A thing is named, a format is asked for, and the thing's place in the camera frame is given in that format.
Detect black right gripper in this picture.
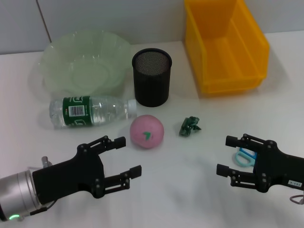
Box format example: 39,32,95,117
216,133,304,193

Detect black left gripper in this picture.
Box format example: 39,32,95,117
32,135,143,205

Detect blue scissors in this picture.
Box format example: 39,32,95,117
231,147,258,168

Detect pink toy peach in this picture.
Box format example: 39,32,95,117
130,114,165,150

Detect clear green-label water bottle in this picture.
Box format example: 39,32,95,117
49,95,138,129

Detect green plastic wrapper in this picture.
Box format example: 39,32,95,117
178,115,202,137

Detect black mesh pen holder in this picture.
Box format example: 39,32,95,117
132,48,173,107

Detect translucent green fruit plate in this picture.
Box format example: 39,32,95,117
38,28,131,95

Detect yellow plastic bin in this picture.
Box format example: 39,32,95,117
184,0,271,95

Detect left gripper connector cable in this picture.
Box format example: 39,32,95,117
28,156,53,171

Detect gripper connector cable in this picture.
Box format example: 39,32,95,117
28,156,53,171
289,194,304,205

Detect right gripper connector cable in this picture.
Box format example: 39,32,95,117
289,194,304,205

